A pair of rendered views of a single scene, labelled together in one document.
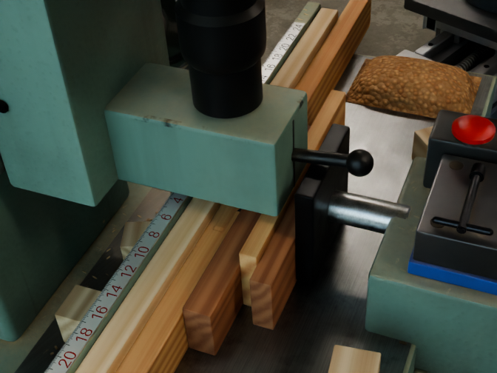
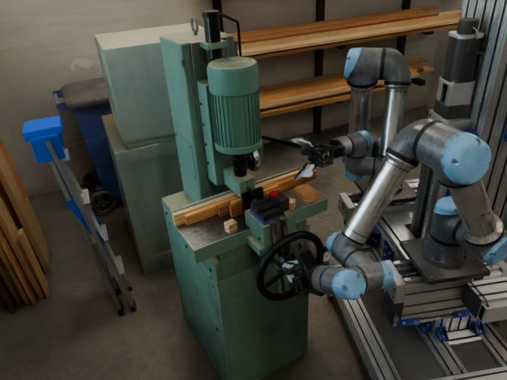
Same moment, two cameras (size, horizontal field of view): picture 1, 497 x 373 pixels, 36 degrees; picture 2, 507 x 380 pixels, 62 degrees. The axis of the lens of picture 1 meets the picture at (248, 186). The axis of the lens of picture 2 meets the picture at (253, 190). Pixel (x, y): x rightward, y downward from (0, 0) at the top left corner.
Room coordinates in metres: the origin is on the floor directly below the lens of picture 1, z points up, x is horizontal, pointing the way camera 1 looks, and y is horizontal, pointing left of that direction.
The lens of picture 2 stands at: (-0.68, -0.88, 1.83)
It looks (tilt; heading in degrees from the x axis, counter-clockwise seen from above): 31 degrees down; 36
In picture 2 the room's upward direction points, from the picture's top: 3 degrees counter-clockwise
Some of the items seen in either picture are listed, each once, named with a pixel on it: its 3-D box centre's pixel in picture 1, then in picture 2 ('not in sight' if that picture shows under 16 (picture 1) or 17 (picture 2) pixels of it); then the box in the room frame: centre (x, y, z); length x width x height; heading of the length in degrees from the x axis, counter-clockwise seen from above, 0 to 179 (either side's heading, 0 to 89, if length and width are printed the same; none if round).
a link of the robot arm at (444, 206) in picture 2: not in sight; (453, 218); (0.64, -0.74, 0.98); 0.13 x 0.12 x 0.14; 58
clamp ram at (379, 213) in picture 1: (359, 211); (256, 203); (0.43, -0.08, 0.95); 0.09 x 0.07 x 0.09; 155
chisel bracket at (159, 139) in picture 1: (209, 142); (239, 182); (0.47, 0.03, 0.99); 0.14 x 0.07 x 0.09; 65
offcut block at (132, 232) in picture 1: (140, 245); not in sight; (0.54, 0.11, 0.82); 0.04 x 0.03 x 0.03; 176
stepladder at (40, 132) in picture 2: not in sight; (87, 225); (0.28, 0.92, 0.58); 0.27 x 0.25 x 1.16; 147
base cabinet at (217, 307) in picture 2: not in sight; (238, 285); (0.51, 0.12, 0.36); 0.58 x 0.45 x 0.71; 65
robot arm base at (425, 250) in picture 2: not in sight; (445, 244); (0.64, -0.74, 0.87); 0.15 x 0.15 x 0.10
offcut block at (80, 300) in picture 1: (87, 317); not in sight; (0.45, 0.15, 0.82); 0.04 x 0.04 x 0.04; 66
